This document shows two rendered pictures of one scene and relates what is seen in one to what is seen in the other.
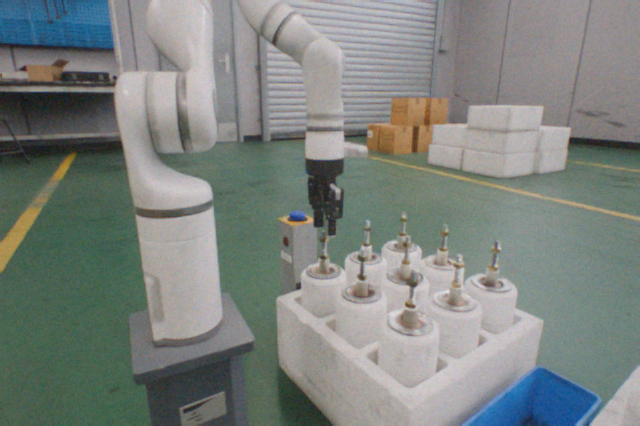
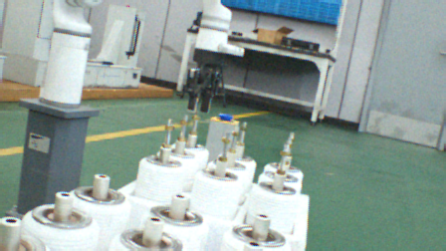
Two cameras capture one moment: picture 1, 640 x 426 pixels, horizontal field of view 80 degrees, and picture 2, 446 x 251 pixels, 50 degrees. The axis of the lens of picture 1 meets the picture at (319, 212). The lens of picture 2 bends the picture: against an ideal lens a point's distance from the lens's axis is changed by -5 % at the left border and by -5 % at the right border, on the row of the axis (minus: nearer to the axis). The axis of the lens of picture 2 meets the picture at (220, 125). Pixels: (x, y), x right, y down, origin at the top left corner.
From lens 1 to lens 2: 0.94 m
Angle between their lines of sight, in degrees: 45
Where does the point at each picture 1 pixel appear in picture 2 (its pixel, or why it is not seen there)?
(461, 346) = (196, 205)
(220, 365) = (51, 120)
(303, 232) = (219, 128)
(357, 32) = not seen: outside the picture
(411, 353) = (141, 172)
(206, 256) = (67, 59)
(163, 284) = (48, 66)
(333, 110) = (211, 13)
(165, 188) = (60, 18)
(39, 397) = not seen: hidden behind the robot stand
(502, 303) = (261, 198)
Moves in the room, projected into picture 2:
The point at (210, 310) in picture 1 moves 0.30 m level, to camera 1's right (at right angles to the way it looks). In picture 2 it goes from (61, 91) to (129, 118)
